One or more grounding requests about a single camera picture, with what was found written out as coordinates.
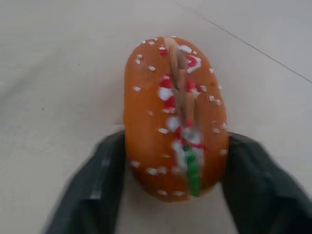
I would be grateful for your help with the orange toy hot dog bun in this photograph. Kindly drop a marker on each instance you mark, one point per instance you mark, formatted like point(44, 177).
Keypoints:
point(148, 117)

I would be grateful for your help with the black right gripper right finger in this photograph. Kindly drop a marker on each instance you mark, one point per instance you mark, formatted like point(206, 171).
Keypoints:
point(263, 190)

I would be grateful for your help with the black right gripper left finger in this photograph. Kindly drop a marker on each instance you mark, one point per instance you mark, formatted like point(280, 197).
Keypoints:
point(90, 190)

